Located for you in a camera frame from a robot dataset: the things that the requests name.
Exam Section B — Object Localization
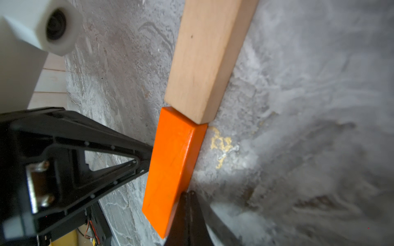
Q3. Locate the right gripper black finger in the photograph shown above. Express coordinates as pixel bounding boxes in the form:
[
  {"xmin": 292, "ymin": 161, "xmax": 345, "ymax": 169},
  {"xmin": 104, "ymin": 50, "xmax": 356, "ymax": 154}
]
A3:
[{"xmin": 164, "ymin": 191, "xmax": 213, "ymax": 246}]

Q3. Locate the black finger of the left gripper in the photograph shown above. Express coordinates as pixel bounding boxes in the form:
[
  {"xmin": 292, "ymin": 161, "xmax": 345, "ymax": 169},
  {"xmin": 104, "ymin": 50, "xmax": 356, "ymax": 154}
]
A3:
[{"xmin": 1, "ymin": 107, "xmax": 152, "ymax": 240}]

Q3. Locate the orange block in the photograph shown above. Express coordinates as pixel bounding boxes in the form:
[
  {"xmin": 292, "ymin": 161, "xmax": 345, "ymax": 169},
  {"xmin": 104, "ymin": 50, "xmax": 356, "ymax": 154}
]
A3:
[{"xmin": 142, "ymin": 107, "xmax": 208, "ymax": 239}]

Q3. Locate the natural wood block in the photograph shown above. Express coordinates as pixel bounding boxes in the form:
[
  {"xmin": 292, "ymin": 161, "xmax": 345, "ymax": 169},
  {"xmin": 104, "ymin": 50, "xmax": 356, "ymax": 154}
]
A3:
[{"xmin": 165, "ymin": 1, "xmax": 259, "ymax": 124}]

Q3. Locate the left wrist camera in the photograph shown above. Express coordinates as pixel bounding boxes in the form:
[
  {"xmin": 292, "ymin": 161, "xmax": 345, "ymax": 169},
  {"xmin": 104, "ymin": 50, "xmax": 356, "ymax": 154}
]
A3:
[{"xmin": 1, "ymin": 1, "xmax": 82, "ymax": 113}]

